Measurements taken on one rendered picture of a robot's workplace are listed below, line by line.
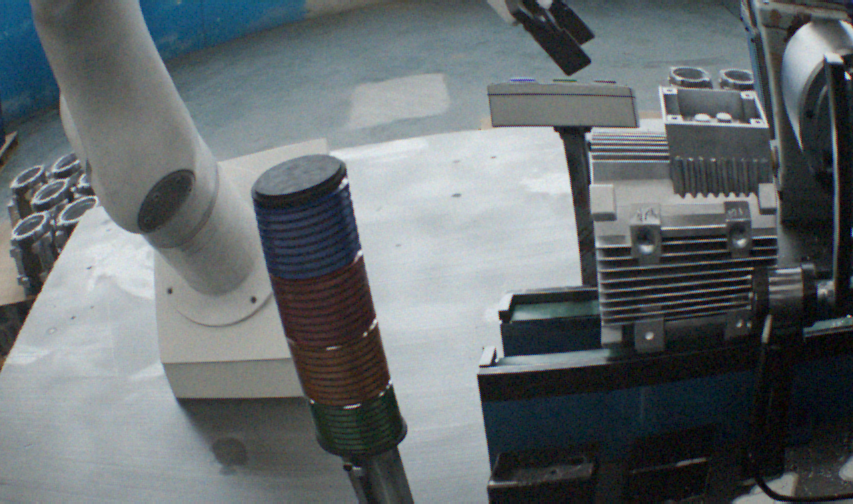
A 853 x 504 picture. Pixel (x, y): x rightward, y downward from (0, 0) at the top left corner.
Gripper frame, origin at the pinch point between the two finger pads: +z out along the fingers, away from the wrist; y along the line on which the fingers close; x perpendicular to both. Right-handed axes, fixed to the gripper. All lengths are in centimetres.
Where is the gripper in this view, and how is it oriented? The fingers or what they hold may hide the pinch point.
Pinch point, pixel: (576, 47)
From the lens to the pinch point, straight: 97.7
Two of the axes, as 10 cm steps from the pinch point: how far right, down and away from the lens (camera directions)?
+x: 7.5, -4.8, -4.6
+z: 6.2, 7.4, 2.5
